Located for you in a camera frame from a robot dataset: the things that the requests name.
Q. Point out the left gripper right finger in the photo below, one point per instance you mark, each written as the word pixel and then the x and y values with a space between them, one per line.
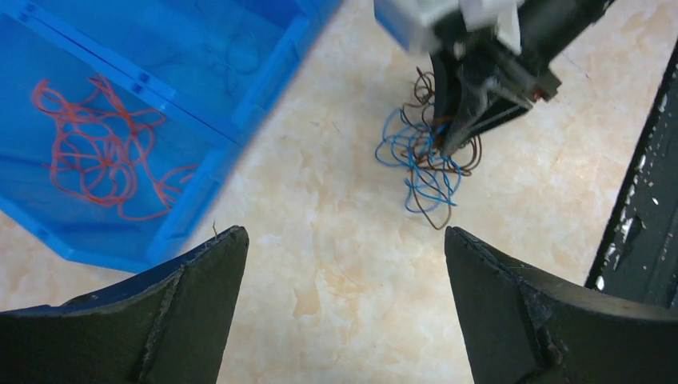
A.
pixel 521 324

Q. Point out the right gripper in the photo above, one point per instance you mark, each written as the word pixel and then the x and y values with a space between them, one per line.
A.
pixel 487 79

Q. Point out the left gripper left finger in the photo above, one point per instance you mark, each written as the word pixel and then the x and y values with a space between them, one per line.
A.
pixel 169 324

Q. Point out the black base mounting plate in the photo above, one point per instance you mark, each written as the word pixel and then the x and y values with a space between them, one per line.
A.
pixel 637 256

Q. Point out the blue three-compartment plastic bin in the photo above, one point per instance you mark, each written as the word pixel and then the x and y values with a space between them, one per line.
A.
pixel 121 120

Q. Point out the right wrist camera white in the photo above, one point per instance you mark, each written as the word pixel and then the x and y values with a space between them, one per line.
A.
pixel 426 27

